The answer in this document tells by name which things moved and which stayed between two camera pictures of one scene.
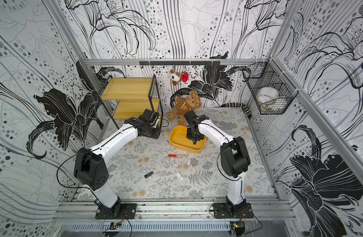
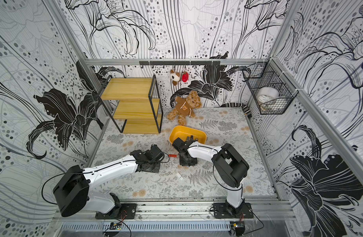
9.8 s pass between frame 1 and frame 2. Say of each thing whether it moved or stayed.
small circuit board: stayed
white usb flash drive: stayed
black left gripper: moved
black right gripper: moved
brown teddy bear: stayed
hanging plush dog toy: stayed
